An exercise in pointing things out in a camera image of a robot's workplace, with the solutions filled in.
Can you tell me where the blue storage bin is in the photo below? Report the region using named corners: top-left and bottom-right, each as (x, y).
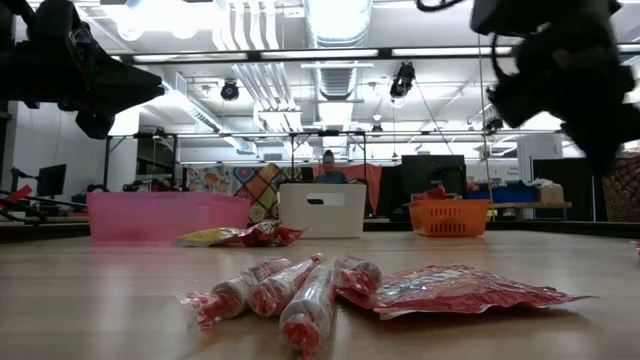
top-left (467, 184), bottom-right (539, 204)

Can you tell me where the black aluminium table frame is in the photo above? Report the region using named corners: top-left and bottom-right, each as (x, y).
top-left (0, 217), bottom-right (640, 245)

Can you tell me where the large black screen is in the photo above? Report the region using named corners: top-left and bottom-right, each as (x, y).
top-left (399, 153), bottom-right (469, 201)

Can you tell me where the orange cloth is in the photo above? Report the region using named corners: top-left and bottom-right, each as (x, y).
top-left (312, 162), bottom-right (384, 216)

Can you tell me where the white cabinet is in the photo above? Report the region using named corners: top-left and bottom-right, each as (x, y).
top-left (516, 133), bottom-right (565, 184)

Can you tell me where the pink translucent plastic bin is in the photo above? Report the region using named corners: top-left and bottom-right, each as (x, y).
top-left (85, 191), bottom-right (252, 244)

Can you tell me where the black background rig frame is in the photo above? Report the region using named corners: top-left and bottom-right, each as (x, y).
top-left (99, 127), bottom-right (640, 194)

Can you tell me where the dark patterned tapestry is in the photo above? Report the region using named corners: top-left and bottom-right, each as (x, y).
top-left (602, 157), bottom-right (640, 223)

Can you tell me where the orange plastic basket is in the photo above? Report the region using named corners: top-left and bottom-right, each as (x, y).
top-left (407, 198), bottom-right (491, 238)

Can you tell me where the silver ceiling duct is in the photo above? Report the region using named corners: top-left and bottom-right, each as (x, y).
top-left (302, 0), bottom-right (374, 101)

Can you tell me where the yellow candy bag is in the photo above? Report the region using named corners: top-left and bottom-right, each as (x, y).
top-left (172, 227), bottom-right (247, 248)

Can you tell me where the black computer monitor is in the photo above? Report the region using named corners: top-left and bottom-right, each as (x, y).
top-left (35, 163), bottom-right (68, 199)

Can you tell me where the person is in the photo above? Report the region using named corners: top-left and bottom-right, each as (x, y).
top-left (314, 148), bottom-right (350, 185)

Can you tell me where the wooden background table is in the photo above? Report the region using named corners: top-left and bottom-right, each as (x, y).
top-left (492, 200), bottom-right (573, 221)

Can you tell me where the black partition panel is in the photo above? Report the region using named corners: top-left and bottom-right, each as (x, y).
top-left (532, 157), bottom-right (604, 222)

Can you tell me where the red bar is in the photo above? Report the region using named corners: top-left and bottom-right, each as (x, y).
top-left (0, 184), bottom-right (34, 204)

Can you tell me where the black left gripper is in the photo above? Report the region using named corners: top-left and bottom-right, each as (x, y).
top-left (19, 0), bottom-right (166, 140)

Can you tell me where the white plastic bin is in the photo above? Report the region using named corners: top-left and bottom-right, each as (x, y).
top-left (278, 182), bottom-right (368, 240)

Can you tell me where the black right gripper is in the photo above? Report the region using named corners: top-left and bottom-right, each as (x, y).
top-left (487, 22), bottom-right (640, 176)

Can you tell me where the black overhead light bar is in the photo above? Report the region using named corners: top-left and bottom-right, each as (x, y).
top-left (107, 43), bottom-right (640, 65)

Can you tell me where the colourful patchwork quilt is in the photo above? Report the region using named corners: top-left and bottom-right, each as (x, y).
top-left (183, 163), bottom-right (304, 224)

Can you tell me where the cardboard box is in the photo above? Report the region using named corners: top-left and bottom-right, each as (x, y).
top-left (538, 183), bottom-right (565, 204)

